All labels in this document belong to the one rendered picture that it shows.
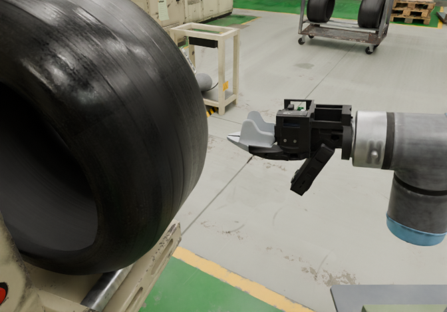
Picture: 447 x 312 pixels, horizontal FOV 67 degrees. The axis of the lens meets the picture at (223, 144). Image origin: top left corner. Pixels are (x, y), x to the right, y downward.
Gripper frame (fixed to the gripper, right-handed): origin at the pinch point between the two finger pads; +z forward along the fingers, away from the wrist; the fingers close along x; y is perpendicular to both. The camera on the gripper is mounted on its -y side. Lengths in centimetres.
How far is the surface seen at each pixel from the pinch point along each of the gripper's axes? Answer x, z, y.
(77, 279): 11, 42, -38
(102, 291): 18.0, 26.0, -28.0
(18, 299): 29.3, 31.4, -17.5
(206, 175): -141, 80, -115
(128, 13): -1.9, 17.9, 22.8
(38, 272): 13, 53, -37
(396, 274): -92, -49, -130
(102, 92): 15.1, 13.1, 15.1
